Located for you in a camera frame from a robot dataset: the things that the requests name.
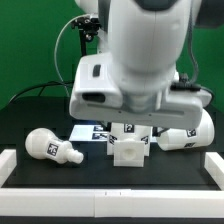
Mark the white marker sheet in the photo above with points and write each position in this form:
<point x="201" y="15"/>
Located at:
<point x="87" y="133"/>

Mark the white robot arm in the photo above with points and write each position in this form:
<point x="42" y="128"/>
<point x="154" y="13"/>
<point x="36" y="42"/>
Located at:
<point x="133" y="79"/>

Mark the white lamp shade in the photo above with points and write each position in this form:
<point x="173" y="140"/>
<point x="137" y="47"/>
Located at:
<point x="175" y="139"/>

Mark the white table border frame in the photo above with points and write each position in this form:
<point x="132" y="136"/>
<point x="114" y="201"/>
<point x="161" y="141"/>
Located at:
<point x="98" y="203"/>

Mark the white lamp base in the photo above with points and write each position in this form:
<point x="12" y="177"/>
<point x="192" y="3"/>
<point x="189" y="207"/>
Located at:
<point x="128" y="144"/>

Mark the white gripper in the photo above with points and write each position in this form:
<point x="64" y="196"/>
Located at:
<point x="167" y="109"/>

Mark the white light bulb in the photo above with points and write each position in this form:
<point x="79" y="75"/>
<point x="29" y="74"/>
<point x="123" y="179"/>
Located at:
<point x="42" y="143"/>

